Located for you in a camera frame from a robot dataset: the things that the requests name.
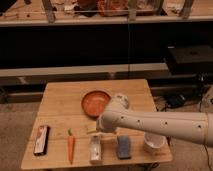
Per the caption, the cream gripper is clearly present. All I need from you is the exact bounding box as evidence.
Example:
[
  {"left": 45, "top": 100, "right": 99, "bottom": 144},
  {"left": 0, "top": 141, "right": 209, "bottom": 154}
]
[{"left": 86, "top": 123, "right": 115, "bottom": 138}]

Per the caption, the white plastic bottle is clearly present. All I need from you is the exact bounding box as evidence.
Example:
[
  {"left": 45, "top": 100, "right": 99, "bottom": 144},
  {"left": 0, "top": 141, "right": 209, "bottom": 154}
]
[{"left": 90, "top": 135, "right": 102, "bottom": 164}]

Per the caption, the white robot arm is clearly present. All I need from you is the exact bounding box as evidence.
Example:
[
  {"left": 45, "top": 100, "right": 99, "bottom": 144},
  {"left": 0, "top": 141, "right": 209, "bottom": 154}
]
[{"left": 82, "top": 94, "right": 213, "bottom": 147}]

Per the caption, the orange ceramic bowl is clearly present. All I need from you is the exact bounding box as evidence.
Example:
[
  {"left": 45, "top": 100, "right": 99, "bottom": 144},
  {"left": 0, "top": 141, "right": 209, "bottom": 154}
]
[{"left": 81, "top": 90, "right": 111, "bottom": 118}]

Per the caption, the orange toy carrot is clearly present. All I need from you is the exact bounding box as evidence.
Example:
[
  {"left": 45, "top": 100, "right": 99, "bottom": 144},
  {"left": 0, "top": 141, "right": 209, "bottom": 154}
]
[{"left": 67, "top": 129, "right": 75, "bottom": 164}]

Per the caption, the wooden table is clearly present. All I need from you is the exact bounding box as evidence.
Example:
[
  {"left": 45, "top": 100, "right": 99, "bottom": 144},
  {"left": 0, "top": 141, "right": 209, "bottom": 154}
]
[{"left": 21, "top": 79, "right": 172, "bottom": 171}]

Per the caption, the blue sponge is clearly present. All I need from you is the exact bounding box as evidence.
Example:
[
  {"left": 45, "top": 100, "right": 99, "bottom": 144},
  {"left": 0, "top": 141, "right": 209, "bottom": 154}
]
[{"left": 117, "top": 135, "right": 131, "bottom": 159}]

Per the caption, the red and black box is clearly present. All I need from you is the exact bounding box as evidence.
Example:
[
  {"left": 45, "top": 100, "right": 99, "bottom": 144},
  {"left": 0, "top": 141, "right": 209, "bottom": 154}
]
[{"left": 33, "top": 125, "right": 50, "bottom": 156}]

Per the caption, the white cup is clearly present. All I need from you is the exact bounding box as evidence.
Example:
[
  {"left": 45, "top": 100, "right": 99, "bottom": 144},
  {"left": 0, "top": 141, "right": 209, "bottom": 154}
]
[{"left": 144, "top": 133, "right": 165, "bottom": 154}]

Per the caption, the red object on shelf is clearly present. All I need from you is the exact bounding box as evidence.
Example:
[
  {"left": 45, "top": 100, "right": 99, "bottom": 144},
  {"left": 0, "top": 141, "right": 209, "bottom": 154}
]
[{"left": 97, "top": 0, "right": 128, "bottom": 16}]

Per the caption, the black box on right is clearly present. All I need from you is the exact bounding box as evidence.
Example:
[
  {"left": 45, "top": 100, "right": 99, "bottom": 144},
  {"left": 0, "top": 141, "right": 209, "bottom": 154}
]
[{"left": 165, "top": 45, "right": 213, "bottom": 74}]

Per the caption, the long workbench shelf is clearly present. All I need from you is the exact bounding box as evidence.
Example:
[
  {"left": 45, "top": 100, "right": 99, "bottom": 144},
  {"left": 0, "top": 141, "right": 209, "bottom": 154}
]
[{"left": 0, "top": 0, "right": 213, "bottom": 27}]

